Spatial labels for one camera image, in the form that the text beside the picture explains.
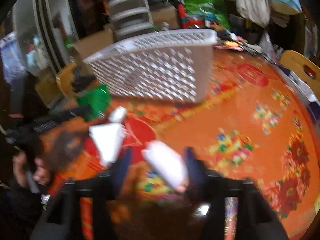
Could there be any white printed paper packet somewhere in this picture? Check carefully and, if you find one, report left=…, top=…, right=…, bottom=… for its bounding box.
left=142, top=140, right=189, bottom=193

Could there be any dark knitted soft item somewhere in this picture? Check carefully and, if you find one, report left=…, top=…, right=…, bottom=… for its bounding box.
left=46, top=131, right=88, bottom=171

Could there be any white cloth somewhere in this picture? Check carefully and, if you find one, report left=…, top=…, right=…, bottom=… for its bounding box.
left=89, top=123, right=125, bottom=167

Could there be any green plastic packet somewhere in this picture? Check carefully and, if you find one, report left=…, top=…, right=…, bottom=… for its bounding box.
left=76, top=83, right=111, bottom=121

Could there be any person's left hand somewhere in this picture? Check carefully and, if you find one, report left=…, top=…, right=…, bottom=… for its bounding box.
left=12, top=152, right=51, bottom=187

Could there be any red floral tablecloth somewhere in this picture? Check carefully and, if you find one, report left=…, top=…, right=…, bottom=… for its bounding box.
left=39, top=47, right=320, bottom=240

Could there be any left wooden chair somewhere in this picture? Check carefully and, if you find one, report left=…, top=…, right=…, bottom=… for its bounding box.
left=56, top=62, right=77, bottom=98

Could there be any wooden chair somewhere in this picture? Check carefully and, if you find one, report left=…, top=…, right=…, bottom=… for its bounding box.
left=56, top=62, right=77, bottom=98
left=279, top=50, right=319, bottom=93

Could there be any brown cardboard box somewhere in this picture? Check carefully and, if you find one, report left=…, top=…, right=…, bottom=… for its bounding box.
left=73, top=29, right=114, bottom=60

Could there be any white perforated plastic basket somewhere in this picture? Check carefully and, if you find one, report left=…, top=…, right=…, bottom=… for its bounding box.
left=83, top=29, right=217, bottom=103

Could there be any right wooden chair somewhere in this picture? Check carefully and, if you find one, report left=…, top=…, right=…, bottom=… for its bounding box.
left=279, top=50, right=319, bottom=93

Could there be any grey stacked drawer unit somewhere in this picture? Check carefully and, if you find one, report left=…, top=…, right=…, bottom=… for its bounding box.
left=106, top=0, right=153, bottom=41

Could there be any green shopping bag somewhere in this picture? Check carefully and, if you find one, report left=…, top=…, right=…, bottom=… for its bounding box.
left=183, top=0, right=231, bottom=30

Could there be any beige canvas tote bag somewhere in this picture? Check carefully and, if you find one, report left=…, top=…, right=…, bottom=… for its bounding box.
left=236, top=0, right=271, bottom=28

